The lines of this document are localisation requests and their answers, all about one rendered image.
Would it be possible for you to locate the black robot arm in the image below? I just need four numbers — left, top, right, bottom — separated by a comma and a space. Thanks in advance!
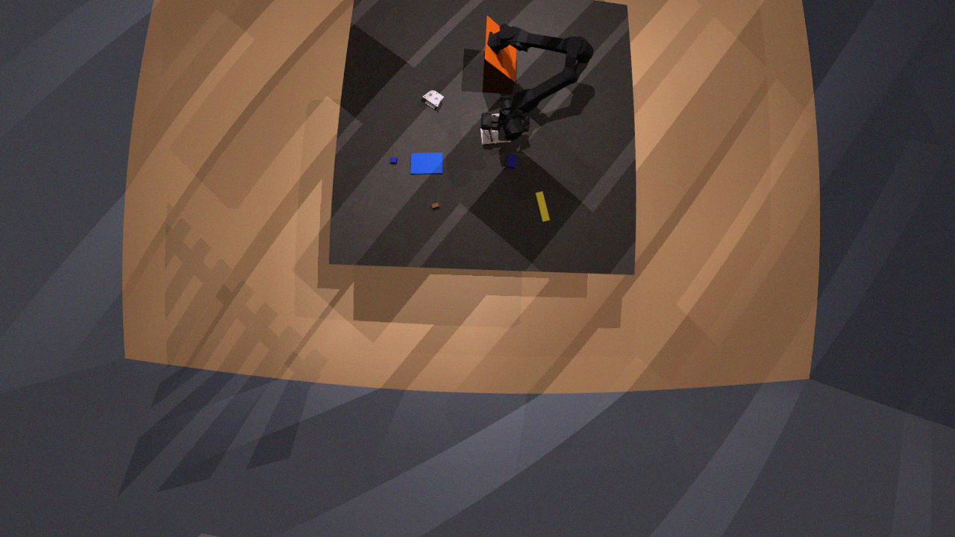
487, 23, 594, 141

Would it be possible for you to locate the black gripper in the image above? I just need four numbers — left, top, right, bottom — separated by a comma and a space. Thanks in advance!
481, 113, 530, 132

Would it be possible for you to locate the yellow flat bar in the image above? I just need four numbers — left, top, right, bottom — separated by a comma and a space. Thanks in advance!
535, 191, 549, 222

